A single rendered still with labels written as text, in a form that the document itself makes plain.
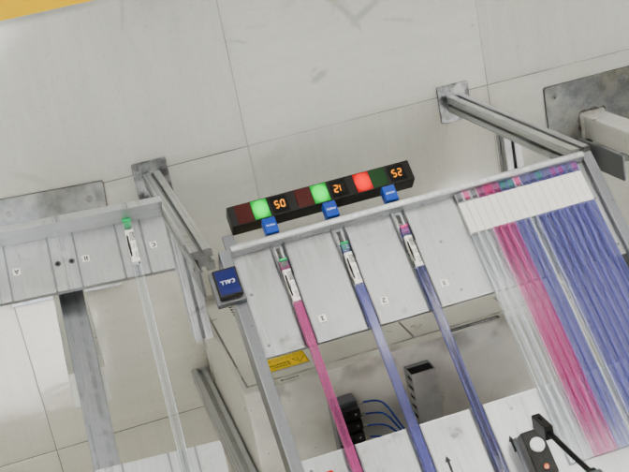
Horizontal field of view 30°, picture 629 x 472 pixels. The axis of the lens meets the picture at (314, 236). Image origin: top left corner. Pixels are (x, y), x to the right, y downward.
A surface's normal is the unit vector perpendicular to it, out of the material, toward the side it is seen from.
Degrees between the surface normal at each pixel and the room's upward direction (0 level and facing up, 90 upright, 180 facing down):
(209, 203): 0
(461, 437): 44
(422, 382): 0
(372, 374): 0
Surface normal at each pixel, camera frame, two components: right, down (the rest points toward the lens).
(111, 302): 0.27, 0.27
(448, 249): 0.07, -0.44
